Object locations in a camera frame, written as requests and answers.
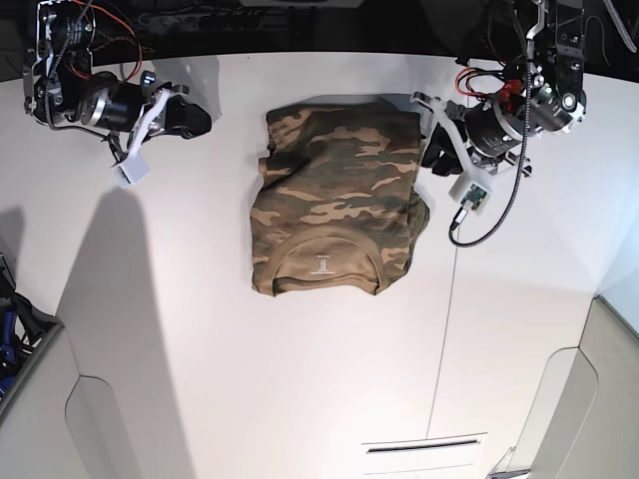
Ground camouflage T-shirt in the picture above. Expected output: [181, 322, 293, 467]
[250, 101, 429, 296]

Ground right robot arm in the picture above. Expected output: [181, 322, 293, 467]
[23, 1, 213, 163]

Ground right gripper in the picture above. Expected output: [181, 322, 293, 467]
[74, 72, 214, 156]

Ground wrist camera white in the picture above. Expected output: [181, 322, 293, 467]
[449, 170, 492, 216]
[112, 154, 150, 189]

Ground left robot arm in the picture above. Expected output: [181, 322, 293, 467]
[444, 1, 586, 173]

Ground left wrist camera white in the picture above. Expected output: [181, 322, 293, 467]
[449, 170, 492, 216]

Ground black power strip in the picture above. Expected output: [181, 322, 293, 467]
[137, 11, 262, 35]

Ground blue and black items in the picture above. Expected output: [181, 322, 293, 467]
[0, 300, 34, 398]

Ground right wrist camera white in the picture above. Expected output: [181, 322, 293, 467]
[112, 154, 150, 189]

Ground black camera cable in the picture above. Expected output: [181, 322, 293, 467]
[447, 9, 533, 248]

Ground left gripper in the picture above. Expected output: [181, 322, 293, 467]
[421, 92, 532, 176]

